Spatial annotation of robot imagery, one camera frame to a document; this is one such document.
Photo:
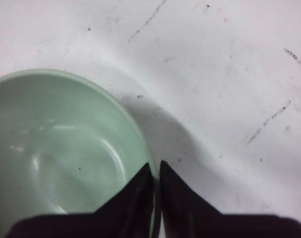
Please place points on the green bowl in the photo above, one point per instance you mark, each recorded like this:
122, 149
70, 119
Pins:
67, 146

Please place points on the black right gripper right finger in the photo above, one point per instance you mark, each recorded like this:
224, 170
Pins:
187, 215

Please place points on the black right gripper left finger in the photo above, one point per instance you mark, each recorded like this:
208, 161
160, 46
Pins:
126, 215

